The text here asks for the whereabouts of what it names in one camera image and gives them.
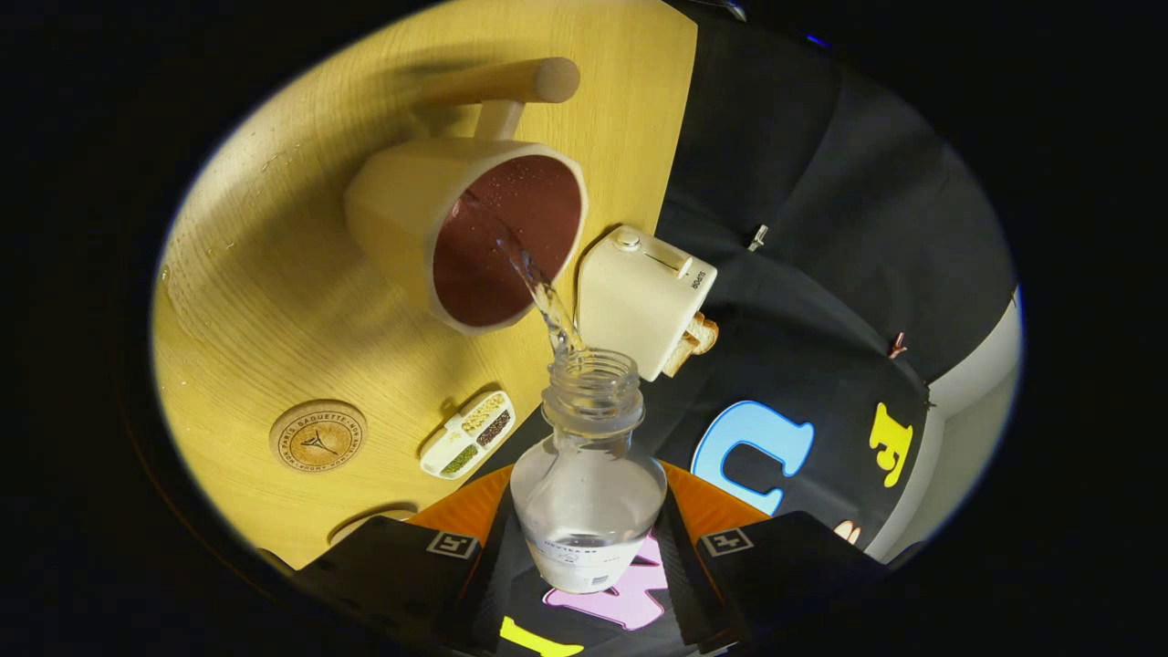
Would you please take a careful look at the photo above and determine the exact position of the cream toaster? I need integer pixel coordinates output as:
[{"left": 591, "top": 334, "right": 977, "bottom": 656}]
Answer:
[{"left": 576, "top": 224, "right": 719, "bottom": 382}]

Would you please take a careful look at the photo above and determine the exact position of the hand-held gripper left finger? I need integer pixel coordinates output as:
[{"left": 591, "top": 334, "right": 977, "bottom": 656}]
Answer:
[{"left": 292, "top": 464, "right": 526, "bottom": 653}]

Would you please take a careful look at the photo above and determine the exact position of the white divided seed dish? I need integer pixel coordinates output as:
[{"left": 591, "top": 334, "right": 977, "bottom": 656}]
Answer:
[{"left": 420, "top": 391, "right": 517, "bottom": 480}]

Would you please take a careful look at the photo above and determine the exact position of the cream cup with wooden handle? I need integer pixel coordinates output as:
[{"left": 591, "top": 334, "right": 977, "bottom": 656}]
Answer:
[{"left": 345, "top": 57, "right": 589, "bottom": 337}]

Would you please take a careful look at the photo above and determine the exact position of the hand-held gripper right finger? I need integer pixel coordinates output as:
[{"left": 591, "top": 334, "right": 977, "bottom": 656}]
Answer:
[{"left": 652, "top": 461, "right": 886, "bottom": 653}]

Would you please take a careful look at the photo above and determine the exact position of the black backdrop cloth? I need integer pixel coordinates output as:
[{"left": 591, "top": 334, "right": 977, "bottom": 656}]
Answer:
[{"left": 474, "top": 0, "right": 1018, "bottom": 657}]

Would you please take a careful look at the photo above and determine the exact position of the round cork coaster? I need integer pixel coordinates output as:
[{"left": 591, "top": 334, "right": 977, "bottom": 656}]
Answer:
[{"left": 269, "top": 400, "right": 368, "bottom": 474}]

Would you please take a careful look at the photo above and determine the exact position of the wooden table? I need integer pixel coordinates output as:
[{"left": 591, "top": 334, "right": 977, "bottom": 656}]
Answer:
[{"left": 151, "top": 0, "right": 699, "bottom": 571}]

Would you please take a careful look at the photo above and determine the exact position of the clear plastic juice bottle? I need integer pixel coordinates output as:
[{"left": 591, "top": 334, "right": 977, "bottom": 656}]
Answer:
[{"left": 509, "top": 349, "right": 669, "bottom": 596}]

